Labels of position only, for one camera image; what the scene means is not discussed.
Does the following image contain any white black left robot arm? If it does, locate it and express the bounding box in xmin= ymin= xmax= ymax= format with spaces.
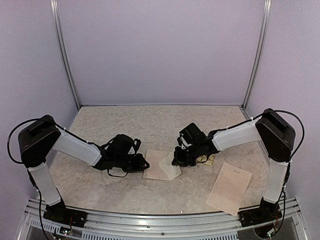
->
xmin=18 ymin=115 xmax=150 ymax=207

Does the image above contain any aluminium frame post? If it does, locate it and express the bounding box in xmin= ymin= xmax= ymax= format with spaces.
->
xmin=50 ymin=0 xmax=82 ymax=111
xmin=242 ymin=0 xmax=272 ymax=110

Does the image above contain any aluminium frame post left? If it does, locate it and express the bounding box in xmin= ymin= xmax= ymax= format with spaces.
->
xmin=50 ymin=0 xmax=82 ymax=111

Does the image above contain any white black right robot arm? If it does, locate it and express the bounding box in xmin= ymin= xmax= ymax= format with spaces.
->
xmin=171 ymin=108 xmax=298 ymax=205

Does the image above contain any pink envelope with flap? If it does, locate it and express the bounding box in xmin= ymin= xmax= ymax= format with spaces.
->
xmin=143 ymin=149 xmax=182 ymax=181

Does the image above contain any brown round sticker sheet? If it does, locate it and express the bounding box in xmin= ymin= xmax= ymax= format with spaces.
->
xmin=196 ymin=154 xmax=215 ymax=166

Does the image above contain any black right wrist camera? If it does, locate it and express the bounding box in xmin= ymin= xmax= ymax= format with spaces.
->
xmin=179 ymin=122 xmax=206 ymax=145

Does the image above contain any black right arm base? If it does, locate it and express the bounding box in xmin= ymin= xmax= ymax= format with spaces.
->
xmin=238 ymin=198 xmax=283 ymax=228

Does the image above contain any aluminium front rail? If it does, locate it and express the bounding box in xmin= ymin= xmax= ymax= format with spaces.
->
xmin=14 ymin=197 xmax=311 ymax=240

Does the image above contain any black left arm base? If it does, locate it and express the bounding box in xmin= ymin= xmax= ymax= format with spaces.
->
xmin=43 ymin=200 xmax=88 ymax=228

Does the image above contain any aluminium frame post right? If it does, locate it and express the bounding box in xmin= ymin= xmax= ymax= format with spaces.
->
xmin=242 ymin=0 xmax=272 ymax=110

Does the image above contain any black left camera cable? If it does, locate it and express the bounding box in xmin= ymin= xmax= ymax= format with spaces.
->
xmin=6 ymin=118 xmax=58 ymax=165

